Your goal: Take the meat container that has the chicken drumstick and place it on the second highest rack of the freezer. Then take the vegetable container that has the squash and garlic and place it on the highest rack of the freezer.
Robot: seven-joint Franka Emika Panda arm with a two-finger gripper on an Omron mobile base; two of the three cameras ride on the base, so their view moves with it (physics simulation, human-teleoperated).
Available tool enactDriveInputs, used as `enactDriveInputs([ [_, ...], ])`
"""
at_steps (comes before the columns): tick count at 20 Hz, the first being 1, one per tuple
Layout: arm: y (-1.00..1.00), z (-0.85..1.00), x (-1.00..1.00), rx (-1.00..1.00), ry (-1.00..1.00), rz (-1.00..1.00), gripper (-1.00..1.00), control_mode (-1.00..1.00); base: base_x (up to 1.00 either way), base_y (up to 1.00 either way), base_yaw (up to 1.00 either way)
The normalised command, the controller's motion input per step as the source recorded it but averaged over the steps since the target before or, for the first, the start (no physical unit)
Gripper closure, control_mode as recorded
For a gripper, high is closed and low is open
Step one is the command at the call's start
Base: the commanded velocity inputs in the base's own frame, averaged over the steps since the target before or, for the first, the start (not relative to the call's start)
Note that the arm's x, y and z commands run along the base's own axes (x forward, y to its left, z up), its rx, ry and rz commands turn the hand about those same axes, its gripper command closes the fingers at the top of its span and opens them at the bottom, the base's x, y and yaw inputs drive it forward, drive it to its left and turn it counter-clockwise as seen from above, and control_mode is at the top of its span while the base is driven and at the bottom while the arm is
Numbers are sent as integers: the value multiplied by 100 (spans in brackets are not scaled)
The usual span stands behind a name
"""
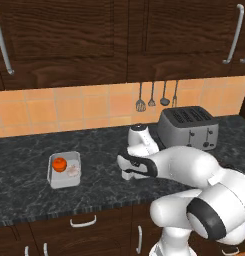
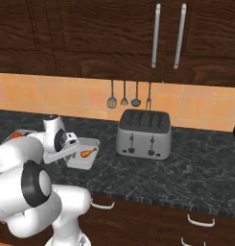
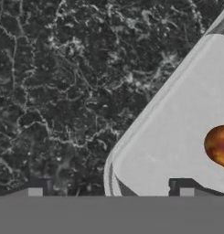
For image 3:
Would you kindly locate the white meat container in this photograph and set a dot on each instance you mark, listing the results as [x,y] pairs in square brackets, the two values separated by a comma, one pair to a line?
[174,128]

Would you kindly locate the brown chicken drumstick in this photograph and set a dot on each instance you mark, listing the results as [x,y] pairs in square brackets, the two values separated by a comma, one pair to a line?
[218,146]

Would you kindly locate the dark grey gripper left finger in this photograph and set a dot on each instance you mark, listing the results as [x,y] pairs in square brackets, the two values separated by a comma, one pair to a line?
[35,186]

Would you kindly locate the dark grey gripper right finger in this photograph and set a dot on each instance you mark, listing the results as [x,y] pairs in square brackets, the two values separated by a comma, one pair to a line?
[185,186]

